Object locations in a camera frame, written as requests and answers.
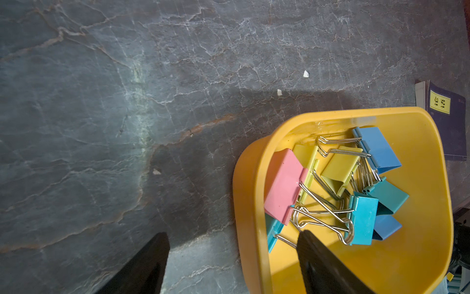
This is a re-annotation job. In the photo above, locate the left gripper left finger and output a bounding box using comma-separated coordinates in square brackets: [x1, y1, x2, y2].
[97, 232, 170, 294]

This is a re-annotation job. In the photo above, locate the yellow plastic storage box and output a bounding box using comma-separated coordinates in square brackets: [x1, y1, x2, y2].
[233, 107, 454, 294]

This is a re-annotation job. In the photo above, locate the pink binder clip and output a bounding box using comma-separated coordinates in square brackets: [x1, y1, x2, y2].
[263, 147, 356, 245]

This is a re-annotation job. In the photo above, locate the pale yellow binder clip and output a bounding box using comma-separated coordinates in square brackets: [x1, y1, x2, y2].
[321, 153, 359, 197]

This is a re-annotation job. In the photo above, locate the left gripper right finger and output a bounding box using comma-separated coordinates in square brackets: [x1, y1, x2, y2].
[296, 230, 373, 294]

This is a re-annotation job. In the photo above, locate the blue binder clip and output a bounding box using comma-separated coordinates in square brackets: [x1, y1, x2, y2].
[316, 126, 403, 174]
[372, 215, 402, 241]

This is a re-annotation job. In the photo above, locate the dark blue notebook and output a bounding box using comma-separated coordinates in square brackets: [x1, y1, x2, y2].
[414, 80, 467, 161]

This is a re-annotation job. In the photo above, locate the teal binder clip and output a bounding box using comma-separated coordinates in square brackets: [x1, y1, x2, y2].
[265, 214, 297, 253]
[291, 192, 378, 246]
[357, 158, 409, 216]

